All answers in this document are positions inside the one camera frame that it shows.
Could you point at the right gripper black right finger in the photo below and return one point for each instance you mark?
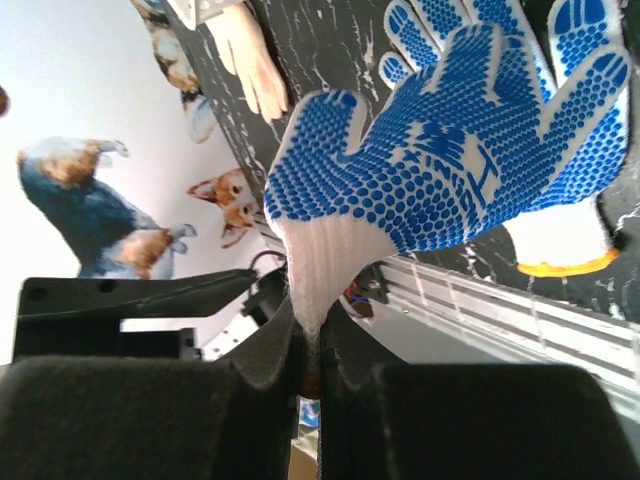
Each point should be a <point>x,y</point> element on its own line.
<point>384,418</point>

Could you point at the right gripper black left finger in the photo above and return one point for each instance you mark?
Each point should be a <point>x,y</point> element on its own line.
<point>124,418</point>

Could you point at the blue dotted glove front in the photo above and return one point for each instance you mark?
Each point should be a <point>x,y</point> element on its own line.
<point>454,153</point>

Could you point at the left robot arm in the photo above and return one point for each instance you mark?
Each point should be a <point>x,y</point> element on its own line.
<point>83,317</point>

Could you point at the white perforated storage basket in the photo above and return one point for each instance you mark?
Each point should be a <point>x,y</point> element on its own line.
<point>193,13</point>

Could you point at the beige knit glove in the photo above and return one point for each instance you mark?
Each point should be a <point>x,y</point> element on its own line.
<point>244,53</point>

